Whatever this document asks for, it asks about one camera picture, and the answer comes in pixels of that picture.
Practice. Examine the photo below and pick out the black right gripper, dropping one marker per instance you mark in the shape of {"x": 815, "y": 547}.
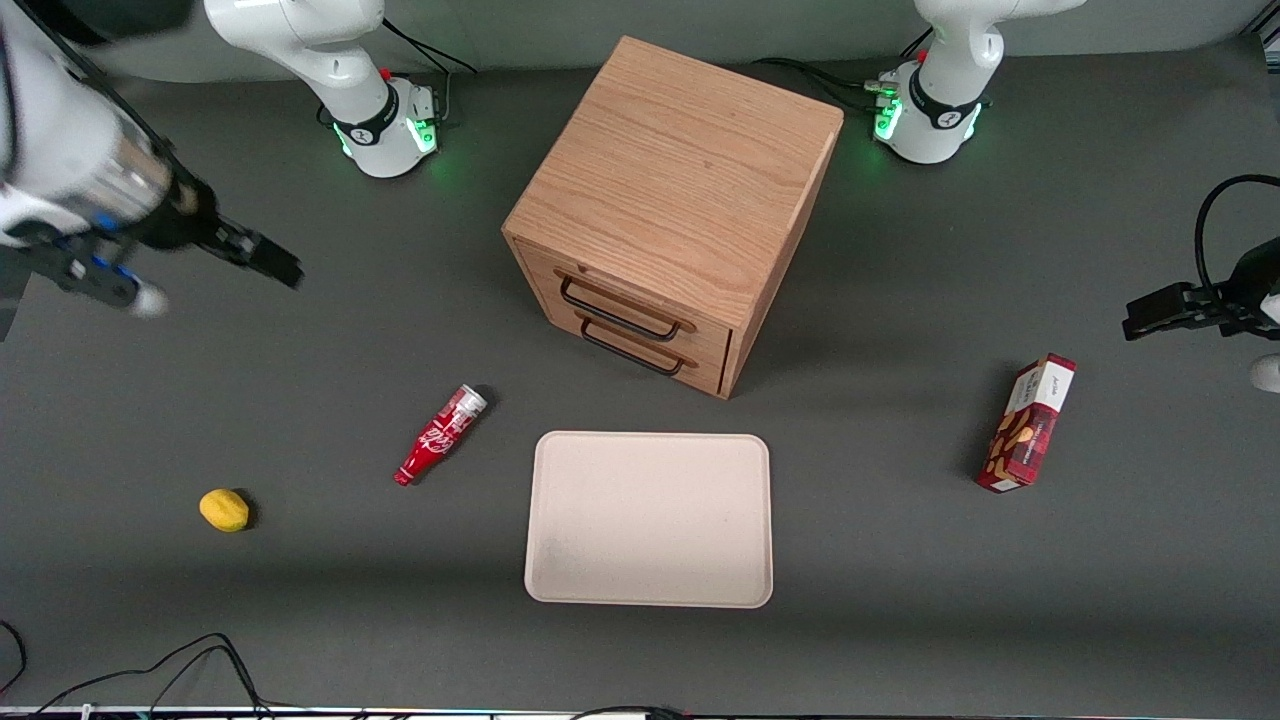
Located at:
{"x": 187, "y": 218}

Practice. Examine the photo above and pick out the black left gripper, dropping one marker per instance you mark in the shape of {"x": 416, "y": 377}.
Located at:
{"x": 1247, "y": 286}

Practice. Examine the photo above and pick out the red coke bottle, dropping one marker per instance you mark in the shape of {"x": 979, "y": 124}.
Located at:
{"x": 435, "y": 440}

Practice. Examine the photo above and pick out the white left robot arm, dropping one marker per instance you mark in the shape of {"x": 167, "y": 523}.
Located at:
{"x": 945, "y": 80}

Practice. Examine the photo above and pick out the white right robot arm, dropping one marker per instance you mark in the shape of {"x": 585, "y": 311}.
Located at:
{"x": 330, "y": 60}

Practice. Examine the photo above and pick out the beige rectangular tray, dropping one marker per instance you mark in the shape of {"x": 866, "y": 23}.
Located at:
{"x": 650, "y": 520}

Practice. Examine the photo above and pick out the red snack box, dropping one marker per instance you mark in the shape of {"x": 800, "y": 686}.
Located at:
{"x": 1030, "y": 425}

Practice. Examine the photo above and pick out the yellow lemon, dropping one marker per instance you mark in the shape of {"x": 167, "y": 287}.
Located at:
{"x": 224, "y": 510}

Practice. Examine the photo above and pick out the wooden drawer front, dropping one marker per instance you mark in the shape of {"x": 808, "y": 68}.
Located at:
{"x": 545, "y": 280}
{"x": 715, "y": 372}

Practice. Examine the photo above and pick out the wooden drawer cabinet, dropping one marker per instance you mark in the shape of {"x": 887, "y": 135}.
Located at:
{"x": 680, "y": 170}

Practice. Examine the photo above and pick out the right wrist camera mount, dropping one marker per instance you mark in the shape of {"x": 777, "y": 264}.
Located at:
{"x": 90, "y": 270}

